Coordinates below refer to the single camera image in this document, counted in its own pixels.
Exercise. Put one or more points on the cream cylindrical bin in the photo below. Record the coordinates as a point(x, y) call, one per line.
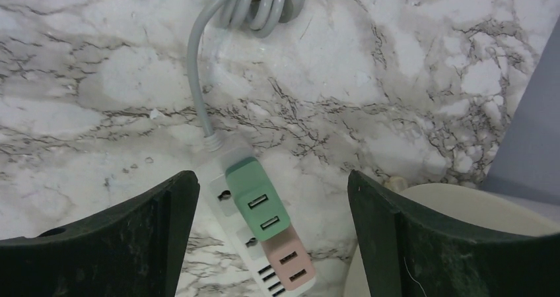
point(467, 205)

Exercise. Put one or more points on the green adapter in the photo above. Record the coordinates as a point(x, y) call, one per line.
point(257, 199)

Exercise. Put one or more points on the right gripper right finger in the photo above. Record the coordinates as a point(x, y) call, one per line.
point(409, 249)

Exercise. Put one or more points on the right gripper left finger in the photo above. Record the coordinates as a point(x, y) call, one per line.
point(135, 248)

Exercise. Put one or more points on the white power strip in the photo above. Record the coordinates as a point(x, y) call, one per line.
point(219, 155)

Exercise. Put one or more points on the pink adapter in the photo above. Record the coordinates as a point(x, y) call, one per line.
point(289, 259)

